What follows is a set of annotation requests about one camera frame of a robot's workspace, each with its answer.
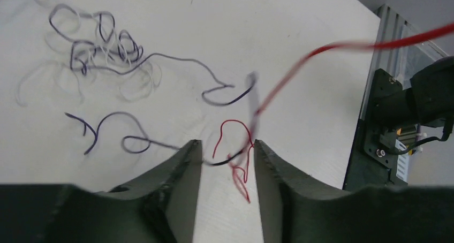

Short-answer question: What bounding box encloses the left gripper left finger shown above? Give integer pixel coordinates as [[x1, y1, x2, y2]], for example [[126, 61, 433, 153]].
[[1, 140, 202, 242]]

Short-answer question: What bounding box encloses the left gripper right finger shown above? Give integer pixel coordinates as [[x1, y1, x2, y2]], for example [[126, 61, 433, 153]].
[[254, 140, 453, 242]]

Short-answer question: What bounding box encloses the black thin cable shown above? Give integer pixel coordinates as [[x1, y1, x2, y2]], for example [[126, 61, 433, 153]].
[[49, 4, 258, 167]]

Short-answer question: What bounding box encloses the red thin cable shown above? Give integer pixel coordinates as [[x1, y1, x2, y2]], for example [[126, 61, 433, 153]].
[[212, 22, 454, 204]]

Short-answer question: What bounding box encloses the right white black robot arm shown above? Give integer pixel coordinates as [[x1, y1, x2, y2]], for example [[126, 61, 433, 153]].
[[372, 56, 453, 129]]

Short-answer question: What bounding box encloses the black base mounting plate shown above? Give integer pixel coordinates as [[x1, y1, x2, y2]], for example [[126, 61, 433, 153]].
[[343, 69, 418, 191]]

